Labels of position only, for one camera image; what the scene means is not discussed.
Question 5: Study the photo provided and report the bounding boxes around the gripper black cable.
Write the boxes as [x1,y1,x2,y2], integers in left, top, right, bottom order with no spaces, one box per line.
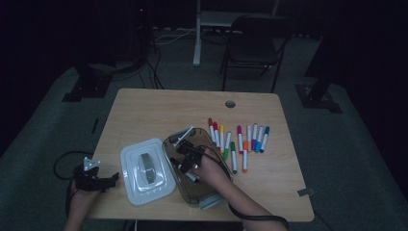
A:
[52,150,94,219]
[186,145,292,231]

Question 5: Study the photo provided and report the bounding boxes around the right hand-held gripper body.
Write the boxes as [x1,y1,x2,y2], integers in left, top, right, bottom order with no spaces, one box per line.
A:
[172,125,206,171]

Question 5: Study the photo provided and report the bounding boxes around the light blue marker pen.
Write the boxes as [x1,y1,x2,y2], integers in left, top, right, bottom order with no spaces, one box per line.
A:
[254,125,265,154]

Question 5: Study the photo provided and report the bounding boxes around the white floor cable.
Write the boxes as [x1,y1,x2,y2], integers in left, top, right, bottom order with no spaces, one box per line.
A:
[153,28,196,45]

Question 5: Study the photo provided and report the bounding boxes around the row of coloured markers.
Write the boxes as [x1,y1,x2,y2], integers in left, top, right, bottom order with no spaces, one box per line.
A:
[207,117,249,175]

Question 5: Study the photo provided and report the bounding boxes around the black folding chair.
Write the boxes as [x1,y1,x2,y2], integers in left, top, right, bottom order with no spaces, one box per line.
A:
[219,13,294,94]

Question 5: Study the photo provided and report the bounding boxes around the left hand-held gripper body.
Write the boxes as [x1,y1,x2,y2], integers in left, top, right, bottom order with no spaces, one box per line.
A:
[74,156,112,193]

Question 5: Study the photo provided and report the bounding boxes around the black stand base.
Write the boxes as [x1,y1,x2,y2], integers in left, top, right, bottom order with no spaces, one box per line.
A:
[62,62,114,103]
[294,84,344,114]

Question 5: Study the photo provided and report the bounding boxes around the purple marker pen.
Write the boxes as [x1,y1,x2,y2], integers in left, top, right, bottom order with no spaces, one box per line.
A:
[250,123,259,152]

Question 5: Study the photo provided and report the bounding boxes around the white desk frame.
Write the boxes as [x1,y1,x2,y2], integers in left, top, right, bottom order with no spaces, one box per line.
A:
[191,0,280,67]

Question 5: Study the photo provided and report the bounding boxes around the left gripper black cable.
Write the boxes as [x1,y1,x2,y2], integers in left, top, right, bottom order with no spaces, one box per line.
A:
[52,150,94,219]

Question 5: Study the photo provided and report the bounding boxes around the person's left hand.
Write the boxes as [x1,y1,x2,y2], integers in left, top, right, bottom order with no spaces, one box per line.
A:
[67,182,101,210]

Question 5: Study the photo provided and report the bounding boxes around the dark blue marker pen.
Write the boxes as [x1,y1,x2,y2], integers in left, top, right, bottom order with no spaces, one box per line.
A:
[259,125,271,154]

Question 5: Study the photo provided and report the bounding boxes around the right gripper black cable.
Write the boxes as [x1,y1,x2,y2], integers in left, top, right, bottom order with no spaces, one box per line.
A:
[186,145,292,231]

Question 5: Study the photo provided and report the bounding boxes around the white box lid with handle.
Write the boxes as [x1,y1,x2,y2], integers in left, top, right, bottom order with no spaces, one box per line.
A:
[119,138,177,206]

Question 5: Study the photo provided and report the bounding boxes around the black marker pen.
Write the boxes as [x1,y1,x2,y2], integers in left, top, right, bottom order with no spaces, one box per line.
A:
[185,171,200,184]

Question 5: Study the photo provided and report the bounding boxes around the dark equipment with red light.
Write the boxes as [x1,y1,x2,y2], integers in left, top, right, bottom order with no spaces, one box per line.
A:
[124,0,156,63]

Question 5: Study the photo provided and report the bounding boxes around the person's right hand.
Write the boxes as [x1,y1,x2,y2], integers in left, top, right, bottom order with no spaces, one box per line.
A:
[191,147,233,191]

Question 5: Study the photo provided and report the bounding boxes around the black floor cables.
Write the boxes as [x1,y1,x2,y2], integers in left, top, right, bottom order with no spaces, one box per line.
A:
[138,41,166,90]

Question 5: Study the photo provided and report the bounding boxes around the grey transparent storage box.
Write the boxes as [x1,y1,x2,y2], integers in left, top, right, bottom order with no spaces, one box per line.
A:
[162,127,234,210]

